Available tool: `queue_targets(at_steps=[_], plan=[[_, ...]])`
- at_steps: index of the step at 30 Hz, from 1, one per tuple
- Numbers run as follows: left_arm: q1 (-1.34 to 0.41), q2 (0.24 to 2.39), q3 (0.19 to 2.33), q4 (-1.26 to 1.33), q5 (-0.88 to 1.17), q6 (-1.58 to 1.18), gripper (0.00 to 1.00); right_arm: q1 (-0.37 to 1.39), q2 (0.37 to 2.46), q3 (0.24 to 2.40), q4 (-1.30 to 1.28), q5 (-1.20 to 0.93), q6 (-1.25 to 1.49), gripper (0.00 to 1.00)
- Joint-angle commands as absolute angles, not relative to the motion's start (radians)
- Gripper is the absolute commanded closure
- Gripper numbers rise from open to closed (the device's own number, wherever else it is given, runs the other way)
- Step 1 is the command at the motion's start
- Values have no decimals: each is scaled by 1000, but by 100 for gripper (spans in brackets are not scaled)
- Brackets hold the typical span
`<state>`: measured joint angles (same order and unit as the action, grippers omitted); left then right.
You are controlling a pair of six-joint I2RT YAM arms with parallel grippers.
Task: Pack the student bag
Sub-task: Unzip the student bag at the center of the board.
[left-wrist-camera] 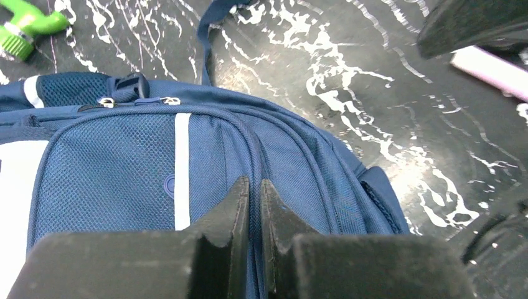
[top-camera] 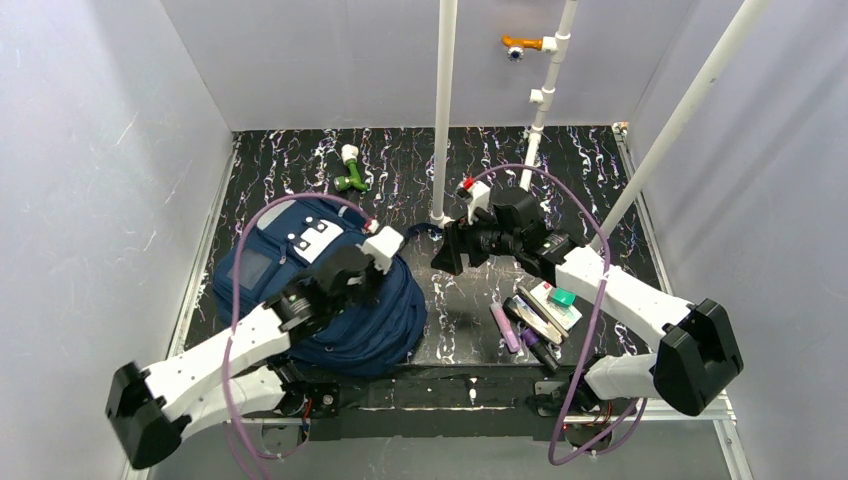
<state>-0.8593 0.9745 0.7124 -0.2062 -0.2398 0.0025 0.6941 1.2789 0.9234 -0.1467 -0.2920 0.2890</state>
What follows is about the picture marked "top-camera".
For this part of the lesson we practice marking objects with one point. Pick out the orange tap on pipe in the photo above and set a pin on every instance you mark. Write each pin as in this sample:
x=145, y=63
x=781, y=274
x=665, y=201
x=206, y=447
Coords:
x=516, y=46

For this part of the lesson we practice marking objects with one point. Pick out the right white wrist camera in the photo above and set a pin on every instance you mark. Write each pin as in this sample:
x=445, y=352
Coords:
x=476, y=195

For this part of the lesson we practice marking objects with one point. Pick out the navy blue student backpack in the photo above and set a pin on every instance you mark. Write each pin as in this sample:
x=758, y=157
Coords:
x=366, y=340

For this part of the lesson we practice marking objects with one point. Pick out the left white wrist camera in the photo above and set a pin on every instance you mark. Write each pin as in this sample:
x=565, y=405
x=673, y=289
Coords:
x=382, y=244

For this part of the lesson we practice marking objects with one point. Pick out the black marker pen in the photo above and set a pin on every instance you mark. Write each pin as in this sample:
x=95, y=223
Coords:
x=533, y=332

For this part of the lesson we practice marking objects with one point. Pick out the green white pipe fitting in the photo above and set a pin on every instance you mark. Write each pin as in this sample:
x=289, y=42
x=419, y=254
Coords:
x=353, y=180

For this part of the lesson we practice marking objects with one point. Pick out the green pencil sharpener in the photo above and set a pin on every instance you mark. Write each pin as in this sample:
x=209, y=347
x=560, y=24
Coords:
x=562, y=298

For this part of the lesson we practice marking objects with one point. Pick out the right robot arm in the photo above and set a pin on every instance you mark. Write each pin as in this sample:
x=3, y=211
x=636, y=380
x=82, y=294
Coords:
x=694, y=352

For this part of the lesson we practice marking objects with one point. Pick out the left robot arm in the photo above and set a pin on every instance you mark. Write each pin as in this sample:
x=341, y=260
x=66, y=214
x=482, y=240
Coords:
x=218, y=358

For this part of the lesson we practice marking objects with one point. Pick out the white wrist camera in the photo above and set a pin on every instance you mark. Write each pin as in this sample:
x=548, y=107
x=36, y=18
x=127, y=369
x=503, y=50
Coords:
x=476, y=195
x=382, y=244

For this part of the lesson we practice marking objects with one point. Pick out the pink highlighter pen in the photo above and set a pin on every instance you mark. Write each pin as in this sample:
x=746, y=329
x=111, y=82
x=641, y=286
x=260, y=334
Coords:
x=505, y=329

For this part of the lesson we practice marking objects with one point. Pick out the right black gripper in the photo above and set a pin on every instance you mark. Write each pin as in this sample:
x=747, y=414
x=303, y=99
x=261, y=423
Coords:
x=457, y=245

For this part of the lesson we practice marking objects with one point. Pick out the white eraser box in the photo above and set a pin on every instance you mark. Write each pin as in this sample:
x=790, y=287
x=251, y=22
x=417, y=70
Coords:
x=542, y=291

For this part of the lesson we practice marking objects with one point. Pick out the transparent pencil case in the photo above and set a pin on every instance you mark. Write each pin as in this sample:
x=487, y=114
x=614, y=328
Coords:
x=559, y=320

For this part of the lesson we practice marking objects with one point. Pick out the white PVC pipe frame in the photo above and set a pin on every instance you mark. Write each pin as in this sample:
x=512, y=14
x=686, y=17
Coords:
x=616, y=54

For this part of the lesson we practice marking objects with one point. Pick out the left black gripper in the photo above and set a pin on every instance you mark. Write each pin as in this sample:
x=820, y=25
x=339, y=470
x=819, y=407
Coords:
x=361, y=287

